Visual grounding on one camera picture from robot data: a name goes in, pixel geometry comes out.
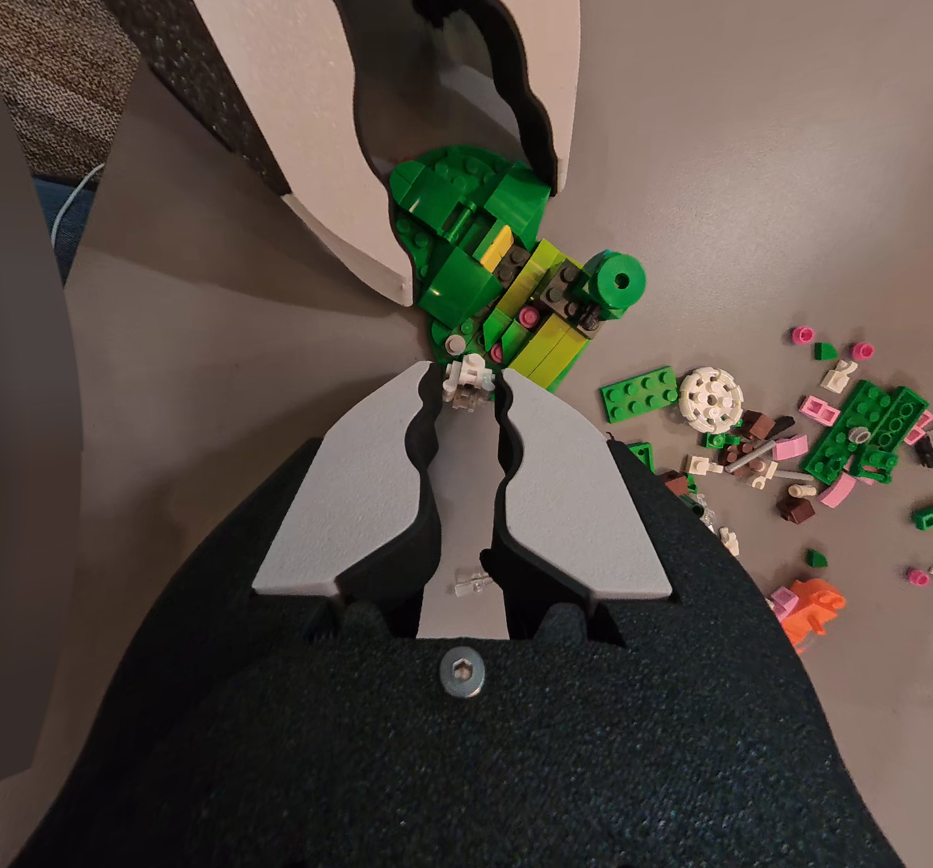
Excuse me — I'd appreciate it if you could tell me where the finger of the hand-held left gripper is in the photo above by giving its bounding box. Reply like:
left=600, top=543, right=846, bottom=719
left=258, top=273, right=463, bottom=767
left=437, top=0, right=584, bottom=197
left=171, top=0, right=418, bottom=309

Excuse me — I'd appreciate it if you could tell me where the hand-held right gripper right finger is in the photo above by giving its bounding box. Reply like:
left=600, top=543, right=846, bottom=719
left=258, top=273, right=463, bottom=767
left=490, top=367, right=673, bottom=605

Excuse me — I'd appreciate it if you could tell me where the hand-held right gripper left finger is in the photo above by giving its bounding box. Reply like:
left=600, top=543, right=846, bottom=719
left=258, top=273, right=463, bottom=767
left=251, top=360, right=447, bottom=610

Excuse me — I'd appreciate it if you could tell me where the small white lego flower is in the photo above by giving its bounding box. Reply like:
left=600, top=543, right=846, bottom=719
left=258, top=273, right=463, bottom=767
left=441, top=354, right=495, bottom=413

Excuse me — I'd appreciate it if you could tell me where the green lego build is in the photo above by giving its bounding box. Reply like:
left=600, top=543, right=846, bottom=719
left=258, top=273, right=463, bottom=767
left=388, top=145, right=647, bottom=397

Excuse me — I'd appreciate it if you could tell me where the bright green lego plate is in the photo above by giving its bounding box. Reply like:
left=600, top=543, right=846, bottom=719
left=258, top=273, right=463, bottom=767
left=599, top=365, right=681, bottom=424

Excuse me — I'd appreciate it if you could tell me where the white round lego plate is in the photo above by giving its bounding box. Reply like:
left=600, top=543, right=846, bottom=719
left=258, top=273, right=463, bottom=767
left=679, top=366, right=746, bottom=434

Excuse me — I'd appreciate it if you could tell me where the pile of pink brown lego pieces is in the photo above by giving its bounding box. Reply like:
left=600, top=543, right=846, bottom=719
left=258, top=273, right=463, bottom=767
left=627, top=407, right=933, bottom=557

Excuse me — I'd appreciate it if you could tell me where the orange lego brick separator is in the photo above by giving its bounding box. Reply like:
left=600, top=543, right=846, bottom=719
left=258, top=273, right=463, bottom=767
left=783, top=578, right=848, bottom=654

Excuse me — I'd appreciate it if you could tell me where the dark green lego plate pair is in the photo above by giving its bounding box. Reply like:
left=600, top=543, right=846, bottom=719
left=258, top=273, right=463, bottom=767
left=800, top=380, right=930, bottom=487

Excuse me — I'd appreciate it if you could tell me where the blue fabric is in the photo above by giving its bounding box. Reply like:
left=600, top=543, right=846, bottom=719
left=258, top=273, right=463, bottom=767
left=29, top=175, right=97, bottom=287

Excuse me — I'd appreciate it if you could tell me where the white cable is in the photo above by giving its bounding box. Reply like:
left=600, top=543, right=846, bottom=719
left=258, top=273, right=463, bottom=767
left=50, top=162, right=108, bottom=242

